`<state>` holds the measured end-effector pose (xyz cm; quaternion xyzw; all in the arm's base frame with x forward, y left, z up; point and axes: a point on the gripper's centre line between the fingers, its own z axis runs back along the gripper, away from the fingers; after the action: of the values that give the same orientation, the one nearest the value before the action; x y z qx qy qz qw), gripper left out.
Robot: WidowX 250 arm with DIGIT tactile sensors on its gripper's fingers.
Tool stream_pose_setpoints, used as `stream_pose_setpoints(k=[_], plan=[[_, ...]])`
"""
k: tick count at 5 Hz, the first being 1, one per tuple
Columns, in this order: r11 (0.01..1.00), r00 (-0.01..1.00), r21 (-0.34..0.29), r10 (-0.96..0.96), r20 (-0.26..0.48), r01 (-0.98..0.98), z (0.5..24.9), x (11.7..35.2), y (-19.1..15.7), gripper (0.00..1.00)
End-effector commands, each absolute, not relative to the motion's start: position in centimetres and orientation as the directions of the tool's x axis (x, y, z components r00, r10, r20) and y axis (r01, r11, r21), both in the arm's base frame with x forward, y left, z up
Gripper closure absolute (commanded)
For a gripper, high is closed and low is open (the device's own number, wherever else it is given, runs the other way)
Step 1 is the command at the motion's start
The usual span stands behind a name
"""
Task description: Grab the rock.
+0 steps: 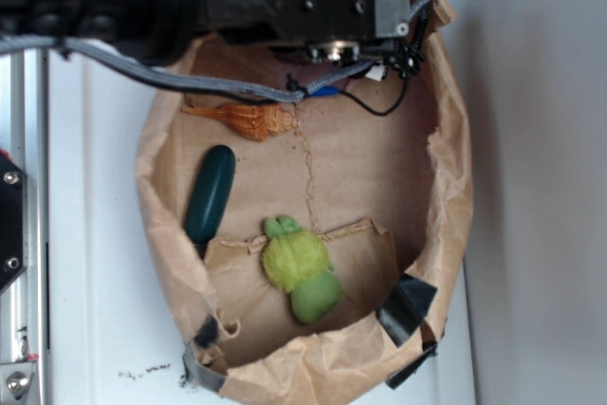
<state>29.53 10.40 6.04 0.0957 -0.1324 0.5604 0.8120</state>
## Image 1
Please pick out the black metal bracket plate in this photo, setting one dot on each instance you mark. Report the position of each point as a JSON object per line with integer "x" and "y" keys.
{"x": 14, "y": 259}

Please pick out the aluminium frame rail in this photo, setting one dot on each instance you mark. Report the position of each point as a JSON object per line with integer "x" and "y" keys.
{"x": 24, "y": 356}

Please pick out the brown paper bag tray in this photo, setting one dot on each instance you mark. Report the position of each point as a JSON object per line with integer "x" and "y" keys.
{"x": 382, "y": 174}

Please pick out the dark green oblong capsule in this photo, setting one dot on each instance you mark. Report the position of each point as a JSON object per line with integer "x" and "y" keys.
{"x": 210, "y": 195}

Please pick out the orange spiral seashell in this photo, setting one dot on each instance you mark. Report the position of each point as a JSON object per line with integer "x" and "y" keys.
{"x": 253, "y": 122}

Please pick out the green fuzzy plush toy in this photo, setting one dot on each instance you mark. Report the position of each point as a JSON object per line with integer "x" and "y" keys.
{"x": 296, "y": 261}

